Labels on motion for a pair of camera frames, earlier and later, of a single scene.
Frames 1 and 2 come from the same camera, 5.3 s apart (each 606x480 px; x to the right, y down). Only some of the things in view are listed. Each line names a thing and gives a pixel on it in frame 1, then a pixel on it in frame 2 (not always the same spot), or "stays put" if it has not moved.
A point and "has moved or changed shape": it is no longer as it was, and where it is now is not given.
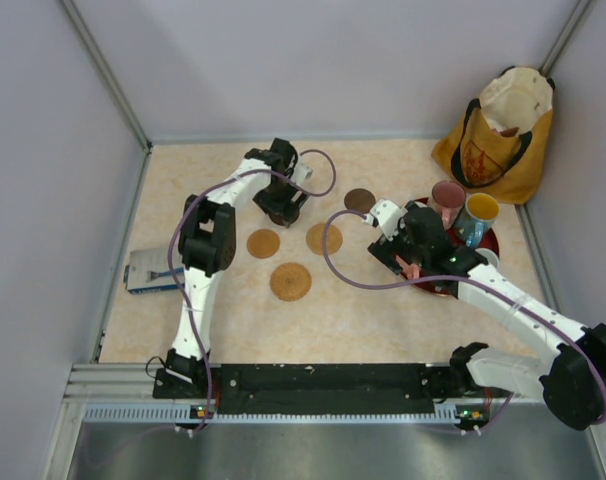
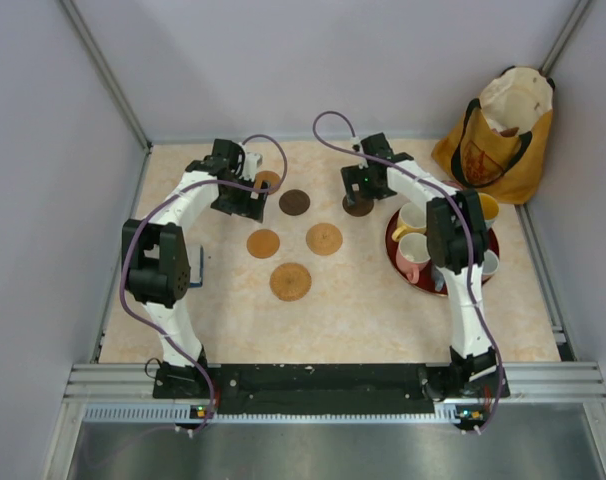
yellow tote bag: [498, 146] stays put
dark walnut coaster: [277, 220] has moved or changed shape
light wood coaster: [263, 243] stays put
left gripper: [284, 208] → [244, 207]
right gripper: [385, 257] → [353, 176]
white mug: [489, 256] stays put
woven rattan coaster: [290, 282] stays put
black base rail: [336, 388] stays put
